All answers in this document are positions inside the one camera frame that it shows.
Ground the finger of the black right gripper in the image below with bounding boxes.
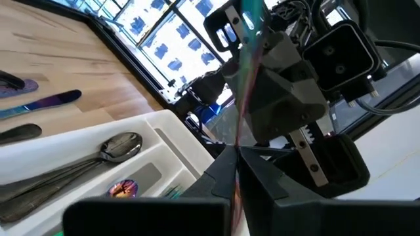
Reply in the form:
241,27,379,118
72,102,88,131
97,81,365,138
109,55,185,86
274,134,371,199
203,0,273,53

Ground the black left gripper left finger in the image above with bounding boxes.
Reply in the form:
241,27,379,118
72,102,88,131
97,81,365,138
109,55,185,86
182,146,238,201

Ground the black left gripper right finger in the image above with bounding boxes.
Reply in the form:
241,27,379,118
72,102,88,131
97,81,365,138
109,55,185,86
238,146,289,236

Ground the iridescent teal purple fork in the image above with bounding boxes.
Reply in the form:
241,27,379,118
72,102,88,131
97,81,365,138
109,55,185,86
159,184,185,200

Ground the rainbow spoon with red bowl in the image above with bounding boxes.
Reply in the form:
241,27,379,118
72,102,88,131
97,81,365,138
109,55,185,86
107,179,139,199

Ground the black spoon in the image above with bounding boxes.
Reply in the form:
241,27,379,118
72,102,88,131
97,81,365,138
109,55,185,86
0,70,26,91
0,132,144,224
0,157,109,224

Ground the white plastic cutlery tray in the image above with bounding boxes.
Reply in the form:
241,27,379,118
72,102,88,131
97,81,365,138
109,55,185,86
0,109,216,236

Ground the iridescent blue purple knife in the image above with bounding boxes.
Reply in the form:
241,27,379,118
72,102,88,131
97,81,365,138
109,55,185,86
0,78,39,98

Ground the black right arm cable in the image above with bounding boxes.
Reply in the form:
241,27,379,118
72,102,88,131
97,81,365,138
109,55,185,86
354,39,420,116

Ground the black aluminium table frame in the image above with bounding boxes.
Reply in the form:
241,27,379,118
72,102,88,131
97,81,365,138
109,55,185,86
19,0,184,106

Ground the dark utensil handle on table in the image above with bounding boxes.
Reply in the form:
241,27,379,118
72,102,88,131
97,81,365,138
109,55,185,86
0,123,43,146

